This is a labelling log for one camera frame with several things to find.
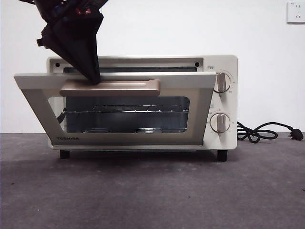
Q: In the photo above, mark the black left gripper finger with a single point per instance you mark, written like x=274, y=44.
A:
x=81, y=43
x=46, y=38

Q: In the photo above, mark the cream oven knob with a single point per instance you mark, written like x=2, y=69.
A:
x=220, y=122
x=224, y=82

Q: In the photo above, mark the cream Toshiba toaster oven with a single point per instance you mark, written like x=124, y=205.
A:
x=232, y=69

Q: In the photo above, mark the white wall socket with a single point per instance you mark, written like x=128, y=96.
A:
x=296, y=13

